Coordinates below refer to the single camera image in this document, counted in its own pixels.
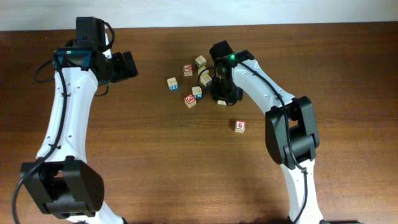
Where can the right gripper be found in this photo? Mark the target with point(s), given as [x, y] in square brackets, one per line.
[216, 96]

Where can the green animal wooden block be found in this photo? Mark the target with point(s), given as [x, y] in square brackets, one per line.
[221, 102]

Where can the red six wooden block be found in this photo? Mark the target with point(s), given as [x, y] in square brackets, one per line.
[240, 126]

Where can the blue side block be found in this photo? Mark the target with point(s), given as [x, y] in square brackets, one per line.
[205, 80]
[197, 92]

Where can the yellow top wooden block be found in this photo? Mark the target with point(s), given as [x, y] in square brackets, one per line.
[202, 70]

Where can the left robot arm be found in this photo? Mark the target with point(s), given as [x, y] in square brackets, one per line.
[60, 181]

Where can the red A wooden block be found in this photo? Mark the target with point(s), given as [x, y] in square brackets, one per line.
[187, 70]

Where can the blue number left block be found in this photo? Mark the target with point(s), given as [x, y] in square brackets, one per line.
[172, 83]

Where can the red E wooden block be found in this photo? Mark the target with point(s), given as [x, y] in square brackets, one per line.
[190, 101]

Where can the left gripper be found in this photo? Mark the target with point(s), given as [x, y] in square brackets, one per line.
[124, 72]

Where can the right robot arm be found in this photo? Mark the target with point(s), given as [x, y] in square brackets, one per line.
[291, 129]

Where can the green letter wooden block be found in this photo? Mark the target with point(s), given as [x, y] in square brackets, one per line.
[200, 61]

